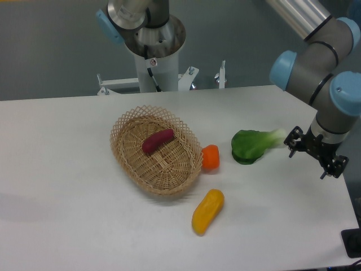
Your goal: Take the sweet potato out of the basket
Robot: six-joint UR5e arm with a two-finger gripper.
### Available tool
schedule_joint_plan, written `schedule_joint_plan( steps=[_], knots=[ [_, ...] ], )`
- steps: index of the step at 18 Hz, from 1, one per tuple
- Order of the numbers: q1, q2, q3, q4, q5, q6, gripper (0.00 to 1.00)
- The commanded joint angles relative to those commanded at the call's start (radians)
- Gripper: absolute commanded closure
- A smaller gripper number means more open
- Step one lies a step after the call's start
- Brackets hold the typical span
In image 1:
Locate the green bok choy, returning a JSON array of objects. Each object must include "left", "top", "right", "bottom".
[{"left": 231, "top": 129, "right": 287, "bottom": 165}]

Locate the white clamp post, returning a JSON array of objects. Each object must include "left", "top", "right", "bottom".
[{"left": 214, "top": 60, "right": 227, "bottom": 89}]

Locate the black cable on pedestal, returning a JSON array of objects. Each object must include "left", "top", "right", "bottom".
[{"left": 143, "top": 45, "right": 164, "bottom": 93}]

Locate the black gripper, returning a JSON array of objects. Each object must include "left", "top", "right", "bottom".
[{"left": 284, "top": 126, "right": 348, "bottom": 179}]

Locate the purple sweet potato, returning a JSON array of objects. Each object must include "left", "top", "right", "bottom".
[{"left": 142, "top": 129, "right": 174, "bottom": 154}]

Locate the black device at table edge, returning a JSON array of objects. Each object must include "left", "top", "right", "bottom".
[{"left": 341, "top": 228, "right": 360, "bottom": 259}]

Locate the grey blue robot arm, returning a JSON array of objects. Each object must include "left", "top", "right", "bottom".
[{"left": 96, "top": 1, "right": 360, "bottom": 177}]

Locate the yellow bell pepper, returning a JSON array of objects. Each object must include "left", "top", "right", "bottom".
[{"left": 191, "top": 189, "right": 224, "bottom": 236}]

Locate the orange bell pepper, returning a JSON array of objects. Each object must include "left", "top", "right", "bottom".
[{"left": 202, "top": 145, "right": 220, "bottom": 170}]

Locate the white metal mounting bracket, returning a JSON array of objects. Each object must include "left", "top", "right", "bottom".
[{"left": 97, "top": 66, "right": 199, "bottom": 95}]

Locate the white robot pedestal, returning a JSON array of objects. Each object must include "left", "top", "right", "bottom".
[{"left": 125, "top": 15, "right": 186, "bottom": 78}]

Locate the woven wicker basket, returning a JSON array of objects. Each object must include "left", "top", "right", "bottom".
[{"left": 109, "top": 106, "right": 202, "bottom": 196}]

